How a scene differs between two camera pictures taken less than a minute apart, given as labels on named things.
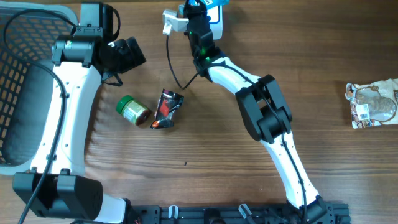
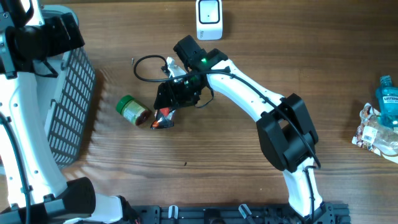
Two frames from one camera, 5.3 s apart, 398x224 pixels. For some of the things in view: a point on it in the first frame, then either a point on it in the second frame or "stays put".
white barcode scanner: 216,13 stays put
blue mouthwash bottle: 209,4 → 387,96
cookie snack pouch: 373,104 → 371,135
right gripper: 192,10 → 175,95
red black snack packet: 165,114 stays put
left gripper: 129,61 → 61,43
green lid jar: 132,110 stays put
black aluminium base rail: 327,213 stays put
